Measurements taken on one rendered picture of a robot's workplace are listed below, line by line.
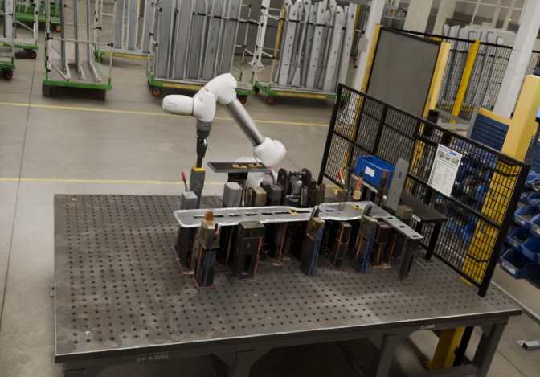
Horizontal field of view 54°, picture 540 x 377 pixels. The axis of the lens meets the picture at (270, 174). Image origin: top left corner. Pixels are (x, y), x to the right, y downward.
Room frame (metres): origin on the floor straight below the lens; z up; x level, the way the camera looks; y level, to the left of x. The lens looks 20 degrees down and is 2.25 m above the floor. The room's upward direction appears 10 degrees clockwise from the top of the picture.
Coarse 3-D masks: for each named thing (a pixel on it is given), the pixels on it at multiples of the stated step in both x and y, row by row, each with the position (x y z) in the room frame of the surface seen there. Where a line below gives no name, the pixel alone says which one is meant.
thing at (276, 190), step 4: (272, 188) 3.03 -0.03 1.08; (276, 188) 3.04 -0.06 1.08; (280, 188) 3.05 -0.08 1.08; (272, 192) 3.01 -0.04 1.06; (276, 192) 3.02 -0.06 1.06; (280, 192) 3.04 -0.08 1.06; (268, 196) 3.05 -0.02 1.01; (272, 196) 3.01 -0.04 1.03; (276, 196) 3.03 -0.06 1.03; (268, 200) 3.03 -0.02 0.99; (272, 200) 3.01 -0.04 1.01; (276, 200) 3.03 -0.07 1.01; (268, 204) 3.03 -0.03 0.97; (272, 204) 3.02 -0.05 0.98; (276, 204) 3.03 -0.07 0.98; (268, 224) 3.02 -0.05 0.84; (268, 228) 3.03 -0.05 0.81; (268, 232) 3.03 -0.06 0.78; (264, 240) 3.02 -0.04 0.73; (264, 244) 3.01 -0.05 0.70
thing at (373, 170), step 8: (360, 160) 3.74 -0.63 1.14; (368, 160) 3.83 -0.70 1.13; (376, 160) 3.82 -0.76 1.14; (360, 168) 3.72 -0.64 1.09; (368, 168) 3.66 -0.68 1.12; (376, 168) 3.60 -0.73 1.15; (384, 168) 3.75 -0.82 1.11; (392, 168) 3.69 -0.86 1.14; (368, 176) 3.64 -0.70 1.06; (376, 176) 3.58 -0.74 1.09; (376, 184) 3.57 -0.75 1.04
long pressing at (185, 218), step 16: (224, 208) 2.78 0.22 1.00; (240, 208) 2.82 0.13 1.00; (256, 208) 2.87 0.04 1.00; (272, 208) 2.91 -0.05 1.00; (288, 208) 2.95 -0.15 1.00; (304, 208) 2.99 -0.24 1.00; (320, 208) 3.04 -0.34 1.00; (336, 208) 3.09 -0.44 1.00; (352, 208) 3.13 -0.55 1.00; (192, 224) 2.52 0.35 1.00; (224, 224) 2.59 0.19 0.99
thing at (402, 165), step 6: (396, 162) 3.31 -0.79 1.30; (402, 162) 3.27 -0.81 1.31; (408, 162) 3.22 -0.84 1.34; (396, 168) 3.30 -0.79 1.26; (402, 168) 3.25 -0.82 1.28; (396, 174) 3.28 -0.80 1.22; (402, 174) 3.24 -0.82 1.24; (396, 180) 3.27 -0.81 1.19; (402, 180) 3.23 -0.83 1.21; (390, 186) 3.31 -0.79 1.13; (396, 186) 3.26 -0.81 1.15; (402, 186) 3.22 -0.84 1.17; (390, 192) 3.30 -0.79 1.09; (396, 192) 3.25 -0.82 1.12; (390, 198) 3.29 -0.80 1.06; (396, 198) 3.24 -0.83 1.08; (390, 204) 3.27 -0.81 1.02; (396, 204) 3.22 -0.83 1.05
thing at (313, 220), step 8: (312, 216) 2.80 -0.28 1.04; (312, 224) 2.78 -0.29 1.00; (320, 224) 2.74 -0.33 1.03; (312, 232) 2.76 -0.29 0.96; (320, 232) 2.75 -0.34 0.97; (312, 240) 2.75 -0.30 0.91; (320, 240) 2.75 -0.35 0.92; (312, 248) 2.75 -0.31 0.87; (304, 256) 2.79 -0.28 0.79; (312, 256) 2.75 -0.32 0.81; (304, 264) 2.77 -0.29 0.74; (312, 264) 2.75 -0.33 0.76; (304, 272) 2.75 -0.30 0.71; (312, 272) 2.76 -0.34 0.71
